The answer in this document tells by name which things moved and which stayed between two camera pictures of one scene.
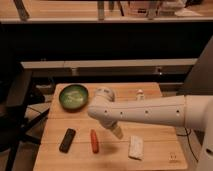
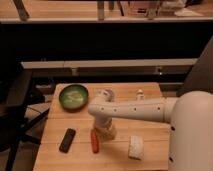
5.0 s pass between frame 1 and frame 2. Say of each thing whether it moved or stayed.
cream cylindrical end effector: moved
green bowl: stayed
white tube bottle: stayed
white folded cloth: stayed
